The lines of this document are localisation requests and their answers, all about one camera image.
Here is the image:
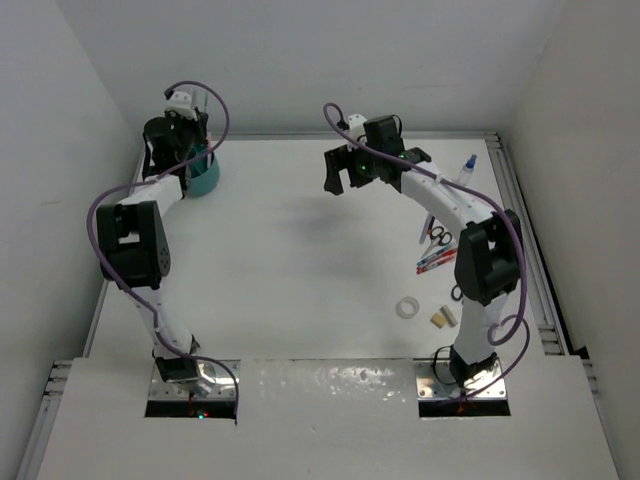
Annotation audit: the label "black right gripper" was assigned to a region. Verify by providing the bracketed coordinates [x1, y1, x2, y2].
[326, 139, 382, 195]

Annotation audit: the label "small black handled scissors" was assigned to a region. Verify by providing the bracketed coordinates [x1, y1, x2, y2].
[422, 226, 452, 258]

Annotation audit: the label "red gel pen labelled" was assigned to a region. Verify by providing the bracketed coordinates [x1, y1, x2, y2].
[416, 256, 456, 275]

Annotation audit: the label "red gel pen thin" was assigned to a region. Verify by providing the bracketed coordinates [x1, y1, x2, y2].
[417, 254, 456, 272]

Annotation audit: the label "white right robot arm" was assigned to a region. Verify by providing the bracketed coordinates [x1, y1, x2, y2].
[324, 116, 526, 386]

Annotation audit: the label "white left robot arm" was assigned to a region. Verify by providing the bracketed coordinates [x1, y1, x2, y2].
[97, 110, 209, 386]

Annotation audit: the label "teal round organizer container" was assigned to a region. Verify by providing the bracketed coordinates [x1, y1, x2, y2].
[187, 153, 220, 198]

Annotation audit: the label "small blue cap bottle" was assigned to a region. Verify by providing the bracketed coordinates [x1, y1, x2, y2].
[455, 154, 477, 187]

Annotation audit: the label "clear tape roll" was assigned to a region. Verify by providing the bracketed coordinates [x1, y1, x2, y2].
[395, 296, 420, 319]

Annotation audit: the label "yellow eraser block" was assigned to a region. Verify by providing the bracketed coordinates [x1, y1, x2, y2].
[431, 313, 447, 328]

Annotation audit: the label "white eraser block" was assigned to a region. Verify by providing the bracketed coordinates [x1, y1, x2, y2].
[440, 305, 458, 327]

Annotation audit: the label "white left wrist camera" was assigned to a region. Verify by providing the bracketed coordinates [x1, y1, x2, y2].
[164, 90, 197, 121]

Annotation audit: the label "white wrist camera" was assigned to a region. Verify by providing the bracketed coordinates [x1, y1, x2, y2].
[164, 90, 197, 121]
[346, 114, 367, 142]

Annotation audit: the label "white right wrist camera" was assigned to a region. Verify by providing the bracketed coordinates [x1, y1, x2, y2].
[346, 114, 367, 142]

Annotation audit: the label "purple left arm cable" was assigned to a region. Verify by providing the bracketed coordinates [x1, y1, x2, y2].
[86, 79, 241, 419]

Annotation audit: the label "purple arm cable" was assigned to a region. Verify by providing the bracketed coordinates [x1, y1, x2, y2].
[86, 79, 241, 419]
[322, 102, 532, 401]

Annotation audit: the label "large black handled scissors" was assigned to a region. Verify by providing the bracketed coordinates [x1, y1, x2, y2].
[450, 285, 463, 302]

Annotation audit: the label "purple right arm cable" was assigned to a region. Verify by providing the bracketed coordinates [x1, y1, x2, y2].
[322, 102, 532, 401]

